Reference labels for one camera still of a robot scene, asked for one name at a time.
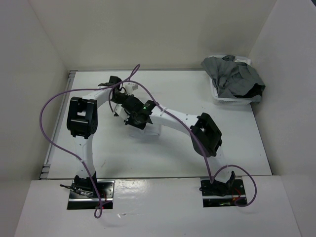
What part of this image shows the white skirt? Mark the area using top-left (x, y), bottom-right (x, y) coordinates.
top-left (128, 123), bottom-right (161, 138)

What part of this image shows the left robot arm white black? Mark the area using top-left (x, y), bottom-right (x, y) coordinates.
top-left (67, 76), bottom-right (134, 198)

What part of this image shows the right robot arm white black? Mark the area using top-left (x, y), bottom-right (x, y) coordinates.
top-left (115, 95), bottom-right (236, 197)

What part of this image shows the white laundry basket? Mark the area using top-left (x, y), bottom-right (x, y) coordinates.
top-left (209, 56), bottom-right (252, 106)

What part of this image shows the grey skirt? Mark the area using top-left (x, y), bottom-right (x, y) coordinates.
top-left (201, 55), bottom-right (265, 99)

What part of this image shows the black garment in basket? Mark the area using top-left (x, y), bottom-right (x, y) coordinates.
top-left (244, 83), bottom-right (266, 103)

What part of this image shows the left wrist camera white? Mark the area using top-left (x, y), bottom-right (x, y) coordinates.
top-left (123, 82), bottom-right (138, 94)

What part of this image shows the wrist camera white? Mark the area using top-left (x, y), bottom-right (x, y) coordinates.
top-left (114, 104), bottom-right (129, 120)
top-left (123, 82), bottom-right (138, 94)

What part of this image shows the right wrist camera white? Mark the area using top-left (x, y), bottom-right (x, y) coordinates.
top-left (114, 104), bottom-right (129, 120)

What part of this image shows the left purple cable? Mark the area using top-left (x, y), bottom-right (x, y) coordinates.
top-left (40, 64), bottom-right (141, 219)

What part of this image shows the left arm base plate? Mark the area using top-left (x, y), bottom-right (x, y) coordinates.
top-left (60, 180), bottom-right (115, 210)

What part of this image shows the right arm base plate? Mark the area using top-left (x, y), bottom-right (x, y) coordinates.
top-left (199, 179), bottom-right (248, 207)

